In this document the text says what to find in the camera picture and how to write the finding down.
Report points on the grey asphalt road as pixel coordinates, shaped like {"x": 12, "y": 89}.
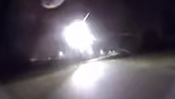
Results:
{"x": 115, "y": 88}

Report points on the street lamp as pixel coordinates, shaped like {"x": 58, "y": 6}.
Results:
{"x": 79, "y": 34}

